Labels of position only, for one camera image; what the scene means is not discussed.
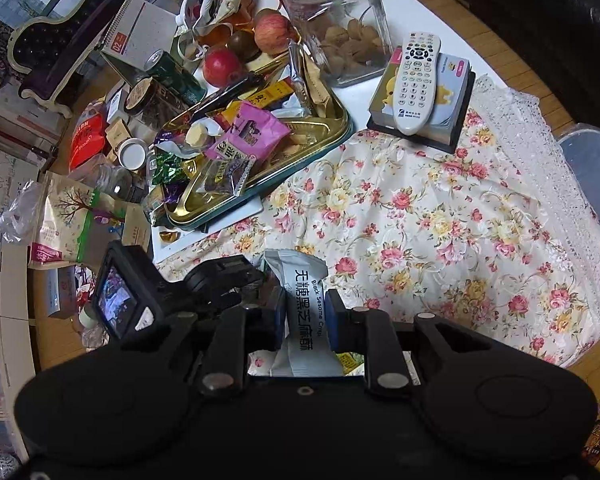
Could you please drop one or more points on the kraft paper bag tree print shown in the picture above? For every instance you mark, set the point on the kraft paper bag tree print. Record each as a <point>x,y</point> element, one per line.
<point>75,220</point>

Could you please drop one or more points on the white plastic bag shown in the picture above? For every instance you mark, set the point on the white plastic bag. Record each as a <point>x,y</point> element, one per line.
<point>17,210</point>

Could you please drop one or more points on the glass jar with cookies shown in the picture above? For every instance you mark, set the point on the glass jar with cookies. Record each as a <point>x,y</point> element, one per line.
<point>340,25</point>

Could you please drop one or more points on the ornate white-framed chaise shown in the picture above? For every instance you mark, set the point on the ornate white-framed chaise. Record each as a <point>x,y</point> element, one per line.
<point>70,45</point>

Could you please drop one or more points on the floral tablecloth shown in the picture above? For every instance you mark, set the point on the floral tablecloth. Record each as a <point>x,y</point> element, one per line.
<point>405,220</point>

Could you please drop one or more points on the white flat board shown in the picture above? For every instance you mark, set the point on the white flat board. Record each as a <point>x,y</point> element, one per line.
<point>215,230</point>

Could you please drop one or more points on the white remote control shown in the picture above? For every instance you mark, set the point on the white remote control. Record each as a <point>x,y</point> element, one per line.
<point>416,85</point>

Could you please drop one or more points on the clear packet of dark candy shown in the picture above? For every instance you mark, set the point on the clear packet of dark candy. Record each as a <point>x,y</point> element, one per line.
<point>225,177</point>

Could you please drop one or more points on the small clear jar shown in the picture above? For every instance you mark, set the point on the small clear jar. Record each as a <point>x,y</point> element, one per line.
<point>112,180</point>

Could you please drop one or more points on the green can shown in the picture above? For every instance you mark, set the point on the green can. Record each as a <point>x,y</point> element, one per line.
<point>172,77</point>

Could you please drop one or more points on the small white cup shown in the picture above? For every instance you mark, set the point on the small white cup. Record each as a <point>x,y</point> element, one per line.
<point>131,154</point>

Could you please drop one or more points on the gold tin tray with candies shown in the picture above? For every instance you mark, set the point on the gold tin tray with candies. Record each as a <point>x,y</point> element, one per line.
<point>300,150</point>

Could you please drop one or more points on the pale red apple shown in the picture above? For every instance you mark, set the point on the pale red apple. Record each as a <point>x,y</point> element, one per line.
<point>275,32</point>

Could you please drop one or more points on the white shelf unit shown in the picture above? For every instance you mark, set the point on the white shelf unit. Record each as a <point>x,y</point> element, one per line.
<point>2,360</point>

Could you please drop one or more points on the pile of foil candies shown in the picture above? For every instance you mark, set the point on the pile of foil candies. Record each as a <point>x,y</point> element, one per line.
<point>172,162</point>

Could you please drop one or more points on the grey cardboard box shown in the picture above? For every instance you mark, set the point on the grey cardboard box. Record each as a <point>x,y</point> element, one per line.
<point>60,292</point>

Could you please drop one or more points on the yellow green snack packet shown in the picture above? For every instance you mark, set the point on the yellow green snack packet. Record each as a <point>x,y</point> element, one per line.
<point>351,362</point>

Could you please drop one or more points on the pink snack packet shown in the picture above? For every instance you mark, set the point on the pink snack packet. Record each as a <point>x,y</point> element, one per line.
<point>252,130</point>

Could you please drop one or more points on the black leather sofa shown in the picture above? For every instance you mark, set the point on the black leather sofa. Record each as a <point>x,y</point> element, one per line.
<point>530,20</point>

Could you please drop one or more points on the red plastic bag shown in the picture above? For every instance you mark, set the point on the red plastic bag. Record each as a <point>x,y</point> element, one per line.
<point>85,142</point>

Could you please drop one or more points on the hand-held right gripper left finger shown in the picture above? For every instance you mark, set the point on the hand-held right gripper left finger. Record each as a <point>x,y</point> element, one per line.
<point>280,320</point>

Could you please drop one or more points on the yellow duck note box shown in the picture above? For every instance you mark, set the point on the yellow duck note box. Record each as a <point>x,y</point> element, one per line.
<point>450,110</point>

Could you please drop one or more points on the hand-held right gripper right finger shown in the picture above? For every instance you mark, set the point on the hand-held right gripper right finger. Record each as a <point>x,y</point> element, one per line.
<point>331,322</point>

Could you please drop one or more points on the dark-lid jar of nuts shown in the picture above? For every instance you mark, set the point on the dark-lid jar of nuts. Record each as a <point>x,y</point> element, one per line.
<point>150,102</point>

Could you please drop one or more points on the desk calendar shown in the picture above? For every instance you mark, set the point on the desk calendar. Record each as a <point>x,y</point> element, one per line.
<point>145,30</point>

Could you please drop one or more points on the brown kiwi fruit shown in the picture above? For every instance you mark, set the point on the brown kiwi fruit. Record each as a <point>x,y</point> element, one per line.
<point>243,45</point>

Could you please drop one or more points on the grey plastic stool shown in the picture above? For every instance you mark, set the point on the grey plastic stool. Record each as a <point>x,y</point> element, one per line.
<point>592,170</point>

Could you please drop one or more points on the white sesame crisp packet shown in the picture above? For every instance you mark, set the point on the white sesame crisp packet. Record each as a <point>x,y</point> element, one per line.
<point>305,310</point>

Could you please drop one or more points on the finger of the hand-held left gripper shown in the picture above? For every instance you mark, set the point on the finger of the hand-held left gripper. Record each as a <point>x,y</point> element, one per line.
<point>262,292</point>

